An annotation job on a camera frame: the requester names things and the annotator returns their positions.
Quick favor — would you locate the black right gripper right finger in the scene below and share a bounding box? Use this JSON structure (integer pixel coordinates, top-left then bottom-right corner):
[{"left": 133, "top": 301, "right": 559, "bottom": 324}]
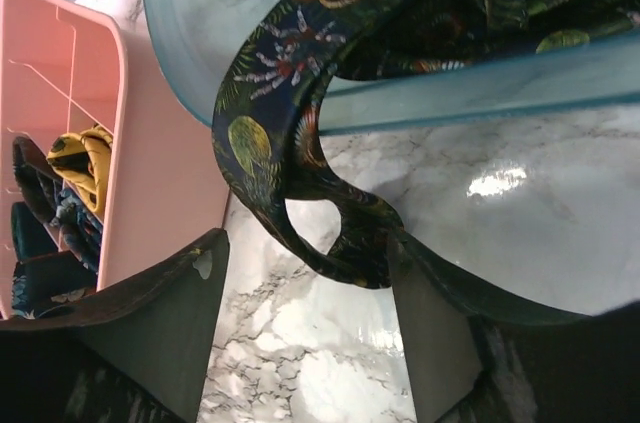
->
[{"left": 390, "top": 233, "right": 639, "bottom": 422}]

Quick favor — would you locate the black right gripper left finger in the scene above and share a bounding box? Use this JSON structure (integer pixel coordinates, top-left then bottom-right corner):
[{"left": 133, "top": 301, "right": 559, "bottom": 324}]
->
[{"left": 1, "top": 229, "right": 230, "bottom": 422}]

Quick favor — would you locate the dark floral patterned necktie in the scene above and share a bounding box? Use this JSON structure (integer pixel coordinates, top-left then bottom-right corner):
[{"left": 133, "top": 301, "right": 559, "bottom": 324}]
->
[{"left": 212, "top": 0, "right": 639, "bottom": 289}]

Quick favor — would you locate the dark blue floral rolled tie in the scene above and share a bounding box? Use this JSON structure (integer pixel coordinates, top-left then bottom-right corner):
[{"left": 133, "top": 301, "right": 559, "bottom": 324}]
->
[{"left": 54, "top": 187, "right": 103, "bottom": 274}]

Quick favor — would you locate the teal rolled tie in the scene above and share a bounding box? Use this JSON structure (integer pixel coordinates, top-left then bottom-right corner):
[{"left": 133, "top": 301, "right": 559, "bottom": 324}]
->
[{"left": 11, "top": 202, "right": 58, "bottom": 262}]

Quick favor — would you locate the black rolled tie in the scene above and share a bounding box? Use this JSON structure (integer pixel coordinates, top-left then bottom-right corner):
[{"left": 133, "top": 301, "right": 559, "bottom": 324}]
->
[{"left": 12, "top": 136, "right": 63, "bottom": 224}]

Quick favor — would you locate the yellow rolled tie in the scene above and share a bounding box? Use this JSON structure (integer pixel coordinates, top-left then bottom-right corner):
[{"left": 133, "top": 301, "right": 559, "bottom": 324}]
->
[{"left": 46, "top": 124, "right": 113, "bottom": 219}]

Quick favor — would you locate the pink divided organizer tray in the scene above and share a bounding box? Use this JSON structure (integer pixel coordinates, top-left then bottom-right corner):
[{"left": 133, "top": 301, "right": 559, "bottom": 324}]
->
[{"left": 1, "top": 0, "right": 229, "bottom": 317}]

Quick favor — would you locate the translucent blue plastic tub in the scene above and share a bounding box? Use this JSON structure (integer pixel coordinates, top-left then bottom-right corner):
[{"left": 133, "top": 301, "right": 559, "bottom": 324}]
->
[{"left": 135, "top": 0, "right": 640, "bottom": 137}]

